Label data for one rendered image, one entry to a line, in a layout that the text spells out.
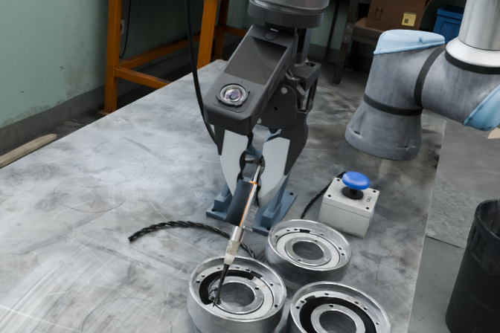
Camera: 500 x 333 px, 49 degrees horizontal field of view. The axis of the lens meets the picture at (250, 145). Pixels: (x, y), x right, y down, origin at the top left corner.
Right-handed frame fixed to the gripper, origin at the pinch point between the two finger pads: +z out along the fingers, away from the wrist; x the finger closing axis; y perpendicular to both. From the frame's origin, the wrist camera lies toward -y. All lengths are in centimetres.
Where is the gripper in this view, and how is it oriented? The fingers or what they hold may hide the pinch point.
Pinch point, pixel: (248, 195)
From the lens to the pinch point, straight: 58.1
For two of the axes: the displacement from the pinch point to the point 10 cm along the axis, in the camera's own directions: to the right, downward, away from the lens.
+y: 3.5, -3.6, 8.6
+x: -9.3, -2.8, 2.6
